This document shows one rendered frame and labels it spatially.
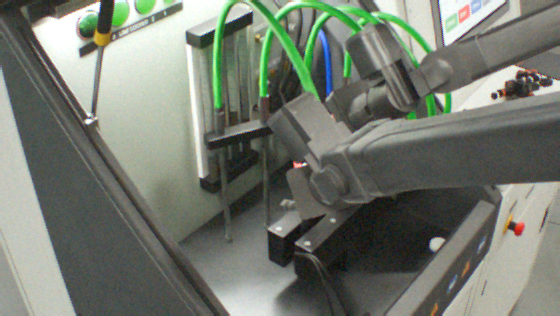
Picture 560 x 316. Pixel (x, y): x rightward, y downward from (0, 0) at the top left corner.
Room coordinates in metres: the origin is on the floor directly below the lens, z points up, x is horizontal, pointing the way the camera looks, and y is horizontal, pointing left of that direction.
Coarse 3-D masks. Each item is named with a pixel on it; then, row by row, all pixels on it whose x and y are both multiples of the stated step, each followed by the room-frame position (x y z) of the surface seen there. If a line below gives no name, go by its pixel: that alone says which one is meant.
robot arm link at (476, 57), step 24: (504, 24) 0.74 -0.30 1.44; (528, 24) 0.72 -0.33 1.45; (552, 24) 0.71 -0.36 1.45; (456, 48) 0.73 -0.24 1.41; (480, 48) 0.72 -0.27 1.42; (504, 48) 0.72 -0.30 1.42; (528, 48) 0.71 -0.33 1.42; (552, 48) 0.72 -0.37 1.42; (456, 72) 0.71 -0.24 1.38; (480, 72) 0.70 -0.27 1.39
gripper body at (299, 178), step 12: (300, 168) 0.65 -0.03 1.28; (288, 180) 0.64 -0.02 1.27; (300, 180) 0.64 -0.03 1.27; (300, 192) 0.63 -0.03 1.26; (312, 192) 0.60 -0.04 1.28; (300, 204) 0.62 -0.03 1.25; (312, 204) 0.62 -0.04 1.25; (324, 204) 0.61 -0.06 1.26; (348, 204) 0.62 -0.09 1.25; (300, 216) 0.61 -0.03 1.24; (312, 216) 0.61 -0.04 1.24
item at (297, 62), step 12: (228, 0) 0.93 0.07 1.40; (240, 0) 0.89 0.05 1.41; (252, 0) 0.87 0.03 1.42; (228, 12) 0.96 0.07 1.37; (264, 12) 0.83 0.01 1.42; (276, 24) 0.80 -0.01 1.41; (216, 36) 0.99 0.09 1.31; (216, 48) 0.99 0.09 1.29; (288, 48) 0.77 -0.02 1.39; (216, 60) 1.00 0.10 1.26; (300, 60) 0.75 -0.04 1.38; (216, 72) 1.00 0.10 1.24; (300, 72) 0.74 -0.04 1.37; (216, 84) 1.00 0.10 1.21; (312, 84) 0.73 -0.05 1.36; (216, 96) 1.01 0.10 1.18; (216, 108) 1.01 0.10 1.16
